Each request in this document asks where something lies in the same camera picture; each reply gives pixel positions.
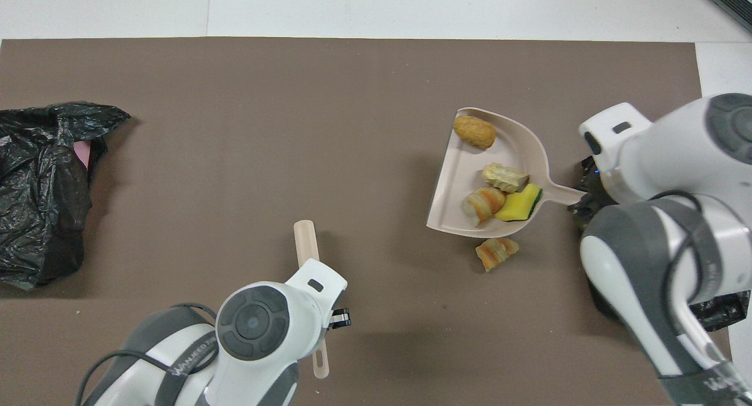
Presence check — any pink plastic bin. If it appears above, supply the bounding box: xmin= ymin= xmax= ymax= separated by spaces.
xmin=73 ymin=140 xmax=93 ymax=172

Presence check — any notched yellow sponge piece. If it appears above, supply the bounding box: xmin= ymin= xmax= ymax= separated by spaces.
xmin=495 ymin=183 xmax=543 ymax=222

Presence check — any beige plastic dustpan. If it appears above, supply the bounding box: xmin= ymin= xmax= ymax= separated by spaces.
xmin=426 ymin=107 xmax=588 ymax=239

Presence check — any toy croissant piece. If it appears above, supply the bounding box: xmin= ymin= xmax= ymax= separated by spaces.
xmin=462 ymin=186 xmax=506 ymax=227
xmin=475 ymin=237 xmax=520 ymax=272

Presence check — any brown table mat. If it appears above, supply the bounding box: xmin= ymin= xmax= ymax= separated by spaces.
xmin=0 ymin=37 xmax=738 ymax=406

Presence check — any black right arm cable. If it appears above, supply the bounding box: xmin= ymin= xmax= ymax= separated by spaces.
xmin=649 ymin=190 xmax=752 ymax=395

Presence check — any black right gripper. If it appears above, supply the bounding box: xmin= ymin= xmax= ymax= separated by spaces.
xmin=570 ymin=157 xmax=617 ymax=227

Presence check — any pale toy dumpling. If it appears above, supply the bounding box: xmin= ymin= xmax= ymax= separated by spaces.
xmin=482 ymin=163 xmax=530 ymax=194

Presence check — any brown toy bread bun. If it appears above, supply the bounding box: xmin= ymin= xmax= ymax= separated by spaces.
xmin=453 ymin=115 xmax=497 ymax=150

